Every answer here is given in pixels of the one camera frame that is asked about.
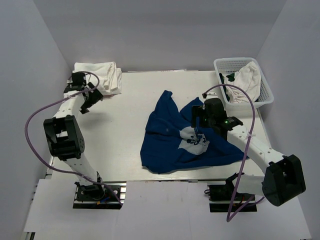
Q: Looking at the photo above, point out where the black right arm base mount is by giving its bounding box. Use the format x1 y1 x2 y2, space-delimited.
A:
204 183 258 214

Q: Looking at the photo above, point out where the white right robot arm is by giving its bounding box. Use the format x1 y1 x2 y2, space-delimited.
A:
191 98 306 207

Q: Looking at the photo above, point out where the blue Mickey print t-shirt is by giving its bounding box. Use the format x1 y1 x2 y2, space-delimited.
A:
140 90 244 174

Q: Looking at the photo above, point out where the crumpled white t-shirt in basket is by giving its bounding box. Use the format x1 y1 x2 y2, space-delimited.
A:
226 61 262 104

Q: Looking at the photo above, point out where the folded white t-shirt lower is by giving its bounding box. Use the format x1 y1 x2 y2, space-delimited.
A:
101 67 122 95

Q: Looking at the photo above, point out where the white plastic laundry basket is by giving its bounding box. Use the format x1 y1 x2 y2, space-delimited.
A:
213 57 274 111

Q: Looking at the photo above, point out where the dark green garment in basket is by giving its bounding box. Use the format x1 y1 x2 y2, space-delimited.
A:
219 72 235 101

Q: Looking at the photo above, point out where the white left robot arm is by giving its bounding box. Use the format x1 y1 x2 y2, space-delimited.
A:
43 82 106 200

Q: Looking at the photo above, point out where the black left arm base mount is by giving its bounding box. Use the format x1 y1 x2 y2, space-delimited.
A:
72 182 127 210

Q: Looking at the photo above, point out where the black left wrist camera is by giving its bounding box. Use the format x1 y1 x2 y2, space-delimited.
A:
63 72 87 93

